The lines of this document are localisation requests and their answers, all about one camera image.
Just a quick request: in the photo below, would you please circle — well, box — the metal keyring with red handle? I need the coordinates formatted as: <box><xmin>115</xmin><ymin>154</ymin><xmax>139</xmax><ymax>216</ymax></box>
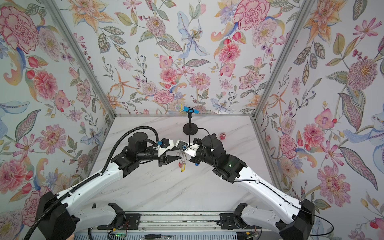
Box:
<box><xmin>177</xmin><ymin>152</ymin><xmax>187</xmax><ymax>169</ymax></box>

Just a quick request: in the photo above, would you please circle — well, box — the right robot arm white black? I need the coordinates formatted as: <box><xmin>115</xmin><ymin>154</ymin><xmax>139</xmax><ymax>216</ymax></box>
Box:
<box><xmin>185</xmin><ymin>135</ymin><xmax>315</xmax><ymax>240</ymax></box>

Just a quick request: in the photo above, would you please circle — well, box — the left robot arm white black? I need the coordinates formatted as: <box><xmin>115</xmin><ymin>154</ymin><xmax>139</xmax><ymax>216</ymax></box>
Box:
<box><xmin>25</xmin><ymin>126</ymin><xmax>188</xmax><ymax>240</ymax></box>

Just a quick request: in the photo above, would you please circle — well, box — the black microphone stand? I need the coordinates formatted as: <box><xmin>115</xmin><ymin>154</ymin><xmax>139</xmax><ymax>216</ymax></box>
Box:
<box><xmin>183</xmin><ymin>113</ymin><xmax>198</xmax><ymax>136</ymax></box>

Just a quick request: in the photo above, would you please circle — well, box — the toy microphone blue yellow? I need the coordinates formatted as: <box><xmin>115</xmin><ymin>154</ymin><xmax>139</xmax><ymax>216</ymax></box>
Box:
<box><xmin>175</xmin><ymin>104</ymin><xmax>200</xmax><ymax>114</ymax></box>

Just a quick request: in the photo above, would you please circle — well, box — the black screwdriver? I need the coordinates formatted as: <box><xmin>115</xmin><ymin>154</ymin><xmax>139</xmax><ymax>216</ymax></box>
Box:
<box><xmin>144</xmin><ymin>234</ymin><xmax>176</xmax><ymax>240</ymax></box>

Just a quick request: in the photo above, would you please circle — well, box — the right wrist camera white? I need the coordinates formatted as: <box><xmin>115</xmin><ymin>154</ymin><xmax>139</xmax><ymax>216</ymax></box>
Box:
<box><xmin>175</xmin><ymin>140</ymin><xmax>200</xmax><ymax>157</ymax></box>

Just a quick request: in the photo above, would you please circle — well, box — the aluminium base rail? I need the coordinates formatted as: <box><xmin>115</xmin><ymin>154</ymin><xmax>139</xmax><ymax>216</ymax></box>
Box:
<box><xmin>73</xmin><ymin>211</ymin><xmax>304</xmax><ymax>233</ymax></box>

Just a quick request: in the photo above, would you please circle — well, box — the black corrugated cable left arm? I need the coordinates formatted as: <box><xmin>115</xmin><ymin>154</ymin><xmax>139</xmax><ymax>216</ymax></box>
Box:
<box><xmin>23</xmin><ymin>125</ymin><xmax>160</xmax><ymax>240</ymax></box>

